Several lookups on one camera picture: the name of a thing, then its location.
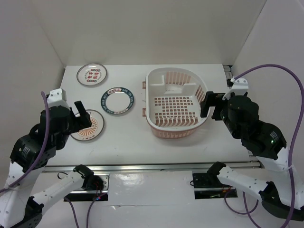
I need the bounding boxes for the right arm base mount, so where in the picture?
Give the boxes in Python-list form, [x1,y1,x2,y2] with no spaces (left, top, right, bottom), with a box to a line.
[190,172,238,200]

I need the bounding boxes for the white plate red characters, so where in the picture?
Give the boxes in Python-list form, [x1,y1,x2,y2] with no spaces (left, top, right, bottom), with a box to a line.
[76,63,107,86]

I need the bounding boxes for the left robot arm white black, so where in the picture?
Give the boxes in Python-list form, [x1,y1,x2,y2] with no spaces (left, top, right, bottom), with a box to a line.
[0,101,104,228]

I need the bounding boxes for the white plate orange sunburst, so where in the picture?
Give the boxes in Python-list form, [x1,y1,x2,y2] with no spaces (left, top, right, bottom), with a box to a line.
[71,109,105,142]

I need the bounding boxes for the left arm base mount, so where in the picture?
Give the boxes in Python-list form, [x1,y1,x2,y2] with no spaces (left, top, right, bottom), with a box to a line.
[64,174,110,202]

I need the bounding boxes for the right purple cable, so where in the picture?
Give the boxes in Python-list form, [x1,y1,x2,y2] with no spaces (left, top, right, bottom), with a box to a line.
[224,63,304,228]

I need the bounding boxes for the white plate dark teal rim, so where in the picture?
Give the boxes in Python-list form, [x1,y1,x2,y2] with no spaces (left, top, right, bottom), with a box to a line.
[100,87,134,115]

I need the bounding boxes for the aluminium rail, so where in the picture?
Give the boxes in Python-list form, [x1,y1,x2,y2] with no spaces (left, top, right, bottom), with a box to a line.
[223,65,233,80]
[42,160,264,174]

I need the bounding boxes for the aluminium rail right side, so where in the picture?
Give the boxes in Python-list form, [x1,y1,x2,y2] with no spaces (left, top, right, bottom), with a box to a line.
[223,65,233,80]

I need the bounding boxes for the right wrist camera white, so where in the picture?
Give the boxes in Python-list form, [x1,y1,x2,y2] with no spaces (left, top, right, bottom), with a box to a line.
[222,78,249,100]

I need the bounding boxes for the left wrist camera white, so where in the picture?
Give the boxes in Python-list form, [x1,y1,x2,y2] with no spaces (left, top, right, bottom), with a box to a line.
[47,88,69,108]

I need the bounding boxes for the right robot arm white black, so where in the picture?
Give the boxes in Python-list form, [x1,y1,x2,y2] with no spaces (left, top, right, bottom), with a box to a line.
[200,91,304,221]

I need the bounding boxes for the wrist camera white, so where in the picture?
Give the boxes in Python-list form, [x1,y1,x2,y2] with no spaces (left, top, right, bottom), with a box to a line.
[222,78,249,100]
[47,88,69,108]

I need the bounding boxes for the aluminium rail front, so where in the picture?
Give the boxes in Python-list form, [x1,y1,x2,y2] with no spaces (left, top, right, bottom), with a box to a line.
[42,160,264,174]

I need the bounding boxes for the white orange plastic dish rack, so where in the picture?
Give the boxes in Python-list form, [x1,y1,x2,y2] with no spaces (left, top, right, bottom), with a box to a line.
[142,67,207,139]

